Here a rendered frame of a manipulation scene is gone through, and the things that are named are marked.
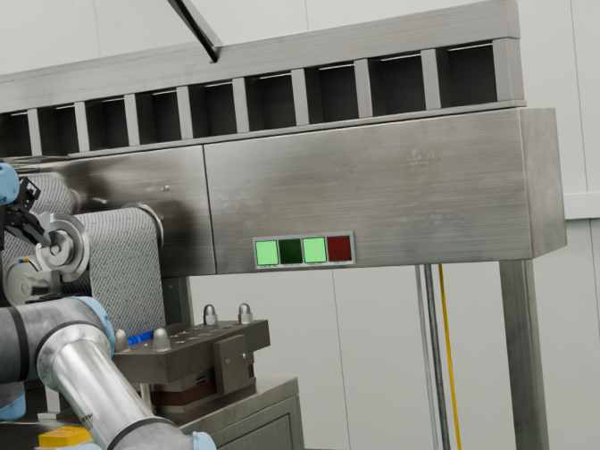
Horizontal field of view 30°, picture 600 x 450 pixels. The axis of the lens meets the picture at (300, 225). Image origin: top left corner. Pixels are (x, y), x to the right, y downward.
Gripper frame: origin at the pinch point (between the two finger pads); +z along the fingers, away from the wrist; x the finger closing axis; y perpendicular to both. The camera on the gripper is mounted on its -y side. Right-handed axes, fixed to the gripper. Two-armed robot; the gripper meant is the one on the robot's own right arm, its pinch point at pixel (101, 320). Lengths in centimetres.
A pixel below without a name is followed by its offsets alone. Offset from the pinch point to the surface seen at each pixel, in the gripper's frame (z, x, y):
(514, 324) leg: 47, -73, -10
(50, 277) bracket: -5.7, 7.3, 10.1
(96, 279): -0.1, -0.2, 8.5
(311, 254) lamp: 29.8, -35.1, 8.6
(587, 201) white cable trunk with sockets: 258, -35, 2
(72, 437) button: -27.6, -13.5, -17.3
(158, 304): 20.0, -0.2, 0.2
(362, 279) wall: 263, 70, -26
